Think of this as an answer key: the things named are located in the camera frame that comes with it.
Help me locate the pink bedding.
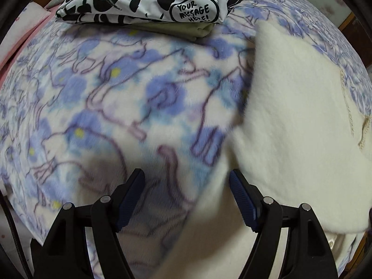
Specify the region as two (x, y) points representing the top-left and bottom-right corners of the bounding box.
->
(1, 2), (56, 79)

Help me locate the blue cat-print fleece blanket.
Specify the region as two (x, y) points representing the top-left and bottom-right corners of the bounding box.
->
(1, 0), (371, 278)

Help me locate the cream fleece jacket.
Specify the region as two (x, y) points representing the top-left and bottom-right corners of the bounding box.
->
(155, 21), (371, 278)

